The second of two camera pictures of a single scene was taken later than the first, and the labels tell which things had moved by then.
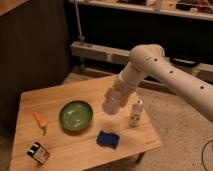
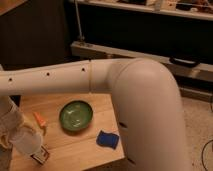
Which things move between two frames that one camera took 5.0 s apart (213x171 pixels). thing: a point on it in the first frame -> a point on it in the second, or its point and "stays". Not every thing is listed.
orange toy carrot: x=40 y=120 stays
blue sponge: x=107 y=139 stays
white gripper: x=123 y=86 -> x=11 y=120
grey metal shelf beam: x=201 y=70 stays
